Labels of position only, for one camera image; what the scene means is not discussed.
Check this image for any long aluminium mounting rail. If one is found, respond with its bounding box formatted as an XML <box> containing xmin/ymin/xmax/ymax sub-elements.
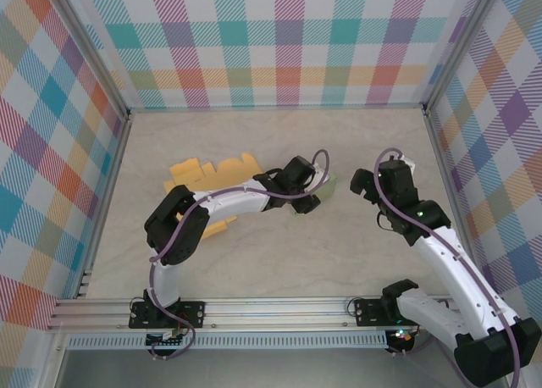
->
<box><xmin>46</xmin><ymin>293</ymin><xmax>514</xmax><ymax>334</ymax></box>

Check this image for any green paper box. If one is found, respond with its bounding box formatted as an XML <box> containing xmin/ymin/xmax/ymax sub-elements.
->
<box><xmin>312</xmin><ymin>172</ymin><xmax>340</xmax><ymax>203</ymax></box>

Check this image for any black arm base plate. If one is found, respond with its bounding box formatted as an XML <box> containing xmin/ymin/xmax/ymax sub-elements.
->
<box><xmin>354</xmin><ymin>297</ymin><xmax>433</xmax><ymax>328</ymax></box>
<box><xmin>129</xmin><ymin>301</ymin><xmax>207</xmax><ymax>330</ymax></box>

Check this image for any small black circuit board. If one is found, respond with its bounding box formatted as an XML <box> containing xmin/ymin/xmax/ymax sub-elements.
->
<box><xmin>146</xmin><ymin>330</ymin><xmax>186</xmax><ymax>350</ymax></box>

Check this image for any purple cable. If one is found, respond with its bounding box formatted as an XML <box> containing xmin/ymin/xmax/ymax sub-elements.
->
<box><xmin>147</xmin><ymin>149</ymin><xmax>331</xmax><ymax>361</ymax></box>
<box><xmin>374</xmin><ymin>147</ymin><xmax>523</xmax><ymax>388</ymax></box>

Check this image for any aluminium table side rail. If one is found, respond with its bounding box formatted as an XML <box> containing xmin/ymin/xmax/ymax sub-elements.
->
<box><xmin>74</xmin><ymin>110</ymin><xmax>136</xmax><ymax>300</ymax></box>
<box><xmin>422</xmin><ymin>108</ymin><xmax>488</xmax><ymax>296</ymax></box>

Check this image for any slotted grey cable duct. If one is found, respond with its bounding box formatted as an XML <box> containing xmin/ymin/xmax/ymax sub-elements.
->
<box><xmin>67</xmin><ymin>330</ymin><xmax>389</xmax><ymax>350</ymax></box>

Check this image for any aluminium frame post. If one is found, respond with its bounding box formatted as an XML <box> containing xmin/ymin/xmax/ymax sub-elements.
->
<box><xmin>422</xmin><ymin>0</ymin><xmax>508</xmax><ymax>114</ymax></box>
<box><xmin>44</xmin><ymin>0</ymin><xmax>133</xmax><ymax>120</ymax></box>

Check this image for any aluminium frame leg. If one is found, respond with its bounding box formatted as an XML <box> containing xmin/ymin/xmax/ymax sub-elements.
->
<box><xmin>40</xmin><ymin>332</ymin><xmax>71</xmax><ymax>388</ymax></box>

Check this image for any orange paper box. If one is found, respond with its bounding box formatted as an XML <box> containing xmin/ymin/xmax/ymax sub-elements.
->
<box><xmin>163</xmin><ymin>152</ymin><xmax>266</xmax><ymax>241</ymax></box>

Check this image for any aluminium frame cross bar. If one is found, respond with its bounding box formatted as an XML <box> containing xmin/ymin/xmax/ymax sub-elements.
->
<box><xmin>126</xmin><ymin>102</ymin><xmax>428</xmax><ymax>114</ymax></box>

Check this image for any small circuit board with light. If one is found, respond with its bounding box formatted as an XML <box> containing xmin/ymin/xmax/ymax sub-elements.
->
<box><xmin>385</xmin><ymin>327</ymin><xmax>415</xmax><ymax>343</ymax></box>

